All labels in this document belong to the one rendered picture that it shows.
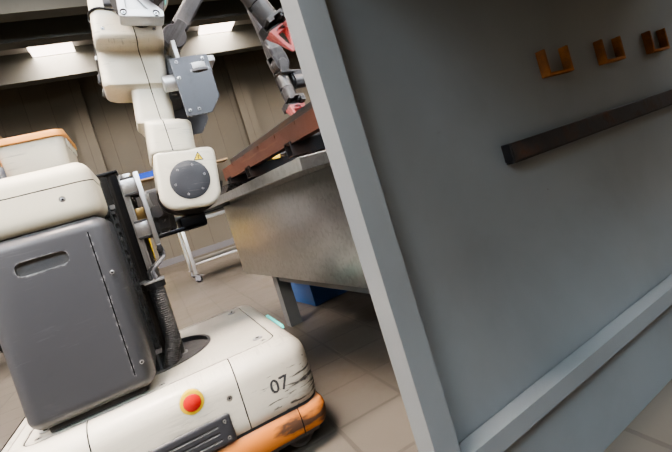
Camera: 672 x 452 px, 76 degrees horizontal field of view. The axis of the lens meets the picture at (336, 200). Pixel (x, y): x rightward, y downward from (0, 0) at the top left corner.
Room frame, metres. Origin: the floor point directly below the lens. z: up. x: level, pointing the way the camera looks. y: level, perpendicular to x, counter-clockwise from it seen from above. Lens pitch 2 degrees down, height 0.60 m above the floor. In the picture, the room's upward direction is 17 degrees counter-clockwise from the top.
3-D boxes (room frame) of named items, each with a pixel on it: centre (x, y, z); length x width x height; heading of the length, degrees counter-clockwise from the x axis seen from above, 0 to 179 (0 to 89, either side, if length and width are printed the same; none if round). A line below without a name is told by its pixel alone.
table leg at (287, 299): (2.10, 0.37, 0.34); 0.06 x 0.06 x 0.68; 29
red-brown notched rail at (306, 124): (1.46, 0.08, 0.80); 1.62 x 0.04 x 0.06; 29
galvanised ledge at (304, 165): (1.57, 0.28, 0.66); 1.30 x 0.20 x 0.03; 29
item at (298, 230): (1.61, 0.21, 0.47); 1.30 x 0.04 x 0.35; 29
